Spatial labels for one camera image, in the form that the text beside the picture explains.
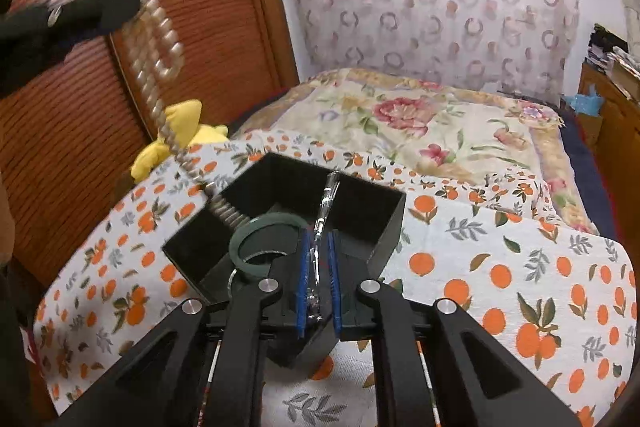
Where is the dark green jade bangle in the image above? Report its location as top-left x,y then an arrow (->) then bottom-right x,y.
228,212 -> 308,280

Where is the black jewelry box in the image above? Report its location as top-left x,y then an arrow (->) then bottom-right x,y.
162,150 -> 407,368

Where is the orange print tablecloth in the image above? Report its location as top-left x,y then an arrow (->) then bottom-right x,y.
34,130 -> 639,426

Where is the yellow plush toy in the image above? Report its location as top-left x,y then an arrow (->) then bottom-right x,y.
130,100 -> 229,184

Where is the wooden louvered wardrobe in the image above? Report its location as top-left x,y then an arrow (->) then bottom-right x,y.
1,0 -> 298,286

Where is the floral bed blanket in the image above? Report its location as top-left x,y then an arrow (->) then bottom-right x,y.
240,68 -> 597,233

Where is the wooden sideboard cabinet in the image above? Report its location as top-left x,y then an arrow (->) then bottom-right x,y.
577,60 -> 640,249

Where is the blue tissue paper bag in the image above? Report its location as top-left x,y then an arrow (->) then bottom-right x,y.
562,84 -> 604,117

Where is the stack of folded clothes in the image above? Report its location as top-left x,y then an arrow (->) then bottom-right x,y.
585,24 -> 628,72

